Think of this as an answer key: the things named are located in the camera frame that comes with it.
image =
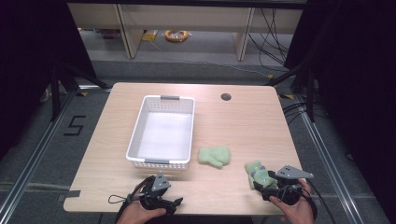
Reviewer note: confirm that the black metal stand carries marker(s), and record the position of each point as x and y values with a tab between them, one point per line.
309	93
56	93

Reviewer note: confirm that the plain green fluffy sock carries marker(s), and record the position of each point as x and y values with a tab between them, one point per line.
214	156

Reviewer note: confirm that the person's left hand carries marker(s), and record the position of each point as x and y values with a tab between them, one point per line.
140	215

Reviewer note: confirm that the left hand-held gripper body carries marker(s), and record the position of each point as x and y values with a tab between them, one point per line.
160	183

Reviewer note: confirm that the person's right hand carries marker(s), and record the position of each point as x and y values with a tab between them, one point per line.
295	213

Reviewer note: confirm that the yellow packet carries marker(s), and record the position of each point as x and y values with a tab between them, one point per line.
150	35

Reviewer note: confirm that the grey tape strip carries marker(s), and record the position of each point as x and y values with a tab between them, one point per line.
72	194

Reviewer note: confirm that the green patterned fluffy sock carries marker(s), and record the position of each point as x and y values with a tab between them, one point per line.
256	171

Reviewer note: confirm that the aluminium floor rail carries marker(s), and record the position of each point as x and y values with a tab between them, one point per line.
28	168
330	168

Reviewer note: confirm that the yellow black tape piece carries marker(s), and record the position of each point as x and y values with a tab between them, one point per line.
82	94
287	96

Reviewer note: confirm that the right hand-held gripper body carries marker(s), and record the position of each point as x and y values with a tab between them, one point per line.
291	186

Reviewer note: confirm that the white plastic basket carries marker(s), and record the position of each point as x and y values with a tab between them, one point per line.
165	137

